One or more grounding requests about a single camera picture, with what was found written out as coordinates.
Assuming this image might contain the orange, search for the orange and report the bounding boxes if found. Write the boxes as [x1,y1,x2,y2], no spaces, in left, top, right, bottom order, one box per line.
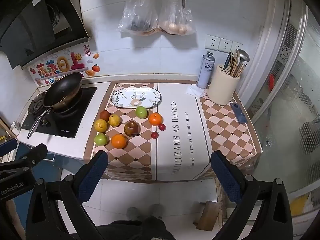
[149,112,163,126]
[111,134,127,149]

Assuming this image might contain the small white cup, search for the small white cup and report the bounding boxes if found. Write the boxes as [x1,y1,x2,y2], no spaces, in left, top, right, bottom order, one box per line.
[10,121,21,135]

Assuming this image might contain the checkered brown tablecloth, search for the checkered brown tablecloth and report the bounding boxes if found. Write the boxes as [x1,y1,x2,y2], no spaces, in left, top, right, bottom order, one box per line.
[84,81,263,182]

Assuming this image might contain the dark red apple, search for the dark red apple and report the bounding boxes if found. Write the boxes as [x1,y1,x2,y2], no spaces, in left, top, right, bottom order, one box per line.
[124,121,139,137]

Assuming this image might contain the white folded paper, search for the white folded paper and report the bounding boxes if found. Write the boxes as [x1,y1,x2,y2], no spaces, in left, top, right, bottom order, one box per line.
[185,85,209,97]

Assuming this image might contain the person's legs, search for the person's legs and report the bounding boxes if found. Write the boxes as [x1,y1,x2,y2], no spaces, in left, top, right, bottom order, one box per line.
[97,204,173,240]

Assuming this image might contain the metal ladle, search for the metal ladle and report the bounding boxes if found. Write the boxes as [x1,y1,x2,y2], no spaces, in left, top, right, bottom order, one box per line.
[234,49,250,77]

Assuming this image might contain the bundle of chopsticks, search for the bundle of chopsticks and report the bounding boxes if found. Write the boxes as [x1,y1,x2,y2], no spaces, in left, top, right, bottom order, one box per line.
[229,51,244,78]

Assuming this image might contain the cream utensil holder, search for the cream utensil holder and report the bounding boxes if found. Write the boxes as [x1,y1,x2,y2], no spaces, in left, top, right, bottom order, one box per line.
[207,64,241,105]

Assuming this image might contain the blue cabinet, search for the blue cabinet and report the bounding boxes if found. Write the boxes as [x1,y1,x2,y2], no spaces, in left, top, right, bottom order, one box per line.
[31,154,63,182]

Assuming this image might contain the wooden block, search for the wooden block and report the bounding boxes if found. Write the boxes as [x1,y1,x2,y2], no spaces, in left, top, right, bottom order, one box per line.
[194,201,220,231]

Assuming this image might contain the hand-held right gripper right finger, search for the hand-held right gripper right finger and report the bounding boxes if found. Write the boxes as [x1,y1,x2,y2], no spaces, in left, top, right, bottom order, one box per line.
[210,150,293,240]

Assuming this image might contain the blue phone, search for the blue phone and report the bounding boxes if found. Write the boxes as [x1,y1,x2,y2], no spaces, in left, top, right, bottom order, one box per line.
[230,102,248,124]

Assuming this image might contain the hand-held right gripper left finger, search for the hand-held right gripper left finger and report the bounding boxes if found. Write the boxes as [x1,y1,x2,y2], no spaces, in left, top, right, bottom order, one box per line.
[26,150,109,240]

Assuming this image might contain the yellow lemon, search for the yellow lemon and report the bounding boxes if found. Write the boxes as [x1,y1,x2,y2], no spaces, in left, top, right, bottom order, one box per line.
[94,119,108,133]
[108,114,121,127]

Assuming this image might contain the black frying pan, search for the black frying pan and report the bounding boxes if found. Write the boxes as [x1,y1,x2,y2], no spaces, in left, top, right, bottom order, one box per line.
[27,72,83,139]

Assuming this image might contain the green apple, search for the green apple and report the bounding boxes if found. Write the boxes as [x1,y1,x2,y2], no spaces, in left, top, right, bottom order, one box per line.
[135,106,148,119]
[94,133,108,146]

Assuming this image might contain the black gas stove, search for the black gas stove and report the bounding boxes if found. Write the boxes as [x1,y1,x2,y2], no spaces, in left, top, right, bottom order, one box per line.
[21,87,97,139]

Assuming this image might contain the colourful wall sticker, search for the colourful wall sticker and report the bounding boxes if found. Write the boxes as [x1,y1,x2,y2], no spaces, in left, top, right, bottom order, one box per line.
[28,52,100,85]

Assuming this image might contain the grey spray can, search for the grey spray can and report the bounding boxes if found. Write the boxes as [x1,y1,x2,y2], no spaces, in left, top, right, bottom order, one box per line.
[196,52,216,89]

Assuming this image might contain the sliding glass door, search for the sliding glass door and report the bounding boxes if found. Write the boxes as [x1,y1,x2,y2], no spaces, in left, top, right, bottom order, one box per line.
[240,0,320,193]

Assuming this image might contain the patterned oval plate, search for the patterned oval plate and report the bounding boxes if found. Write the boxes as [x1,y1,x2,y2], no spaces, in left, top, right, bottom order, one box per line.
[111,88,162,109]

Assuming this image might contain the clear plastic bag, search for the clear plastic bag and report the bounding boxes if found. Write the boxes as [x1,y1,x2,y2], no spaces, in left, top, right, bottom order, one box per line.
[117,0,159,34]

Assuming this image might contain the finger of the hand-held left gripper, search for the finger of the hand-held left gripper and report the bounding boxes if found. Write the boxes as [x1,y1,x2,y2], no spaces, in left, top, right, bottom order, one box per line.
[0,139,18,158]
[0,144,48,173]

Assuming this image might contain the plastic bag of eggs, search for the plastic bag of eggs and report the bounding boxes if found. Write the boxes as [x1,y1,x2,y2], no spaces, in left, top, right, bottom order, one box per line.
[158,0,196,35]

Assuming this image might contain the black range hood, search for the black range hood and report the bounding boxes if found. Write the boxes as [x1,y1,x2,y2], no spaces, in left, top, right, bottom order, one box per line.
[0,0,92,69]

